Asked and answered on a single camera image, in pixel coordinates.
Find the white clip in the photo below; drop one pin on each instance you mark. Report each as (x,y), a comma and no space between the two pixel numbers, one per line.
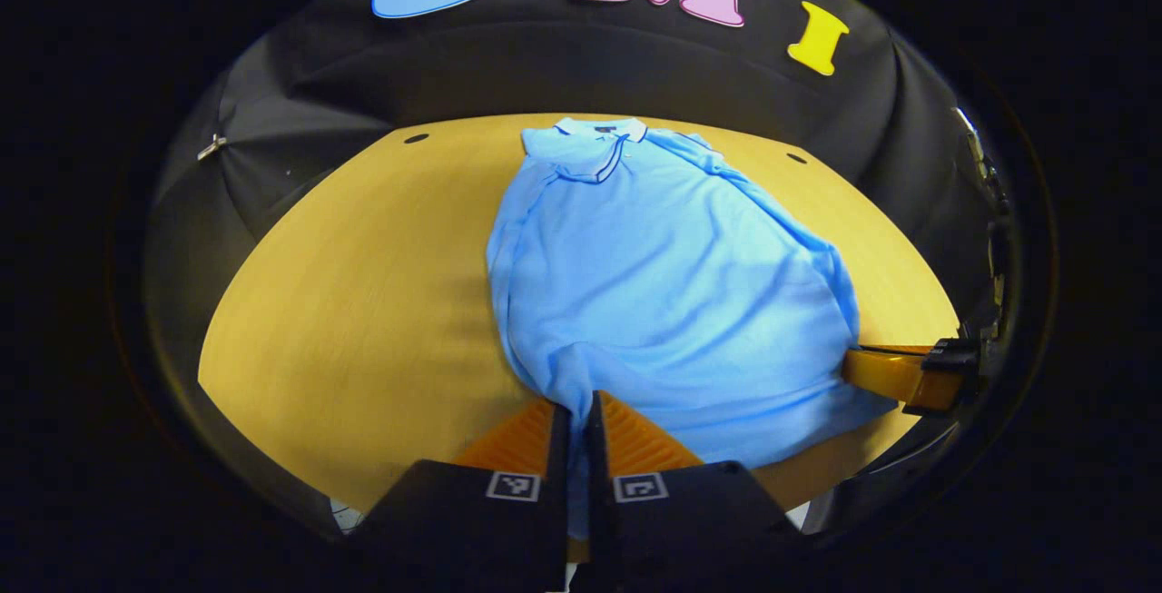
(211,146)

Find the light blue T-shirt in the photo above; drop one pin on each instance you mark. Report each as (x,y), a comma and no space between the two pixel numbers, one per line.
(654,302)

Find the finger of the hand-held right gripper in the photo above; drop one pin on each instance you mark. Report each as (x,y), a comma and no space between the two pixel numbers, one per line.
(894,377)

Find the black backdrop cloth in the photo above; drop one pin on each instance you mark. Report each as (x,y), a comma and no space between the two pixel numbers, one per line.
(545,66)

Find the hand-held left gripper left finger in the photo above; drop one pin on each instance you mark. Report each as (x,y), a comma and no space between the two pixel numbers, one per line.
(536,520)

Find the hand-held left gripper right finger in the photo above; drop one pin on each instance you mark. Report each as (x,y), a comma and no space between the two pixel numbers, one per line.
(617,520)

